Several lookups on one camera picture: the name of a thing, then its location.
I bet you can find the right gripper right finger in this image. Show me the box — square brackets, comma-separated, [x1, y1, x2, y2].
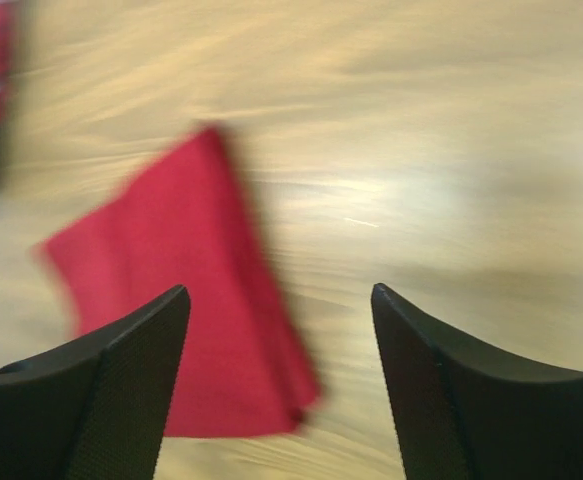
[371, 284, 583, 479]

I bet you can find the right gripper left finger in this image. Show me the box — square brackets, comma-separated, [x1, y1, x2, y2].
[0, 286, 190, 480]

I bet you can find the dark red t shirt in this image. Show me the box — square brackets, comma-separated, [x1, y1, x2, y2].
[33, 124, 325, 440]

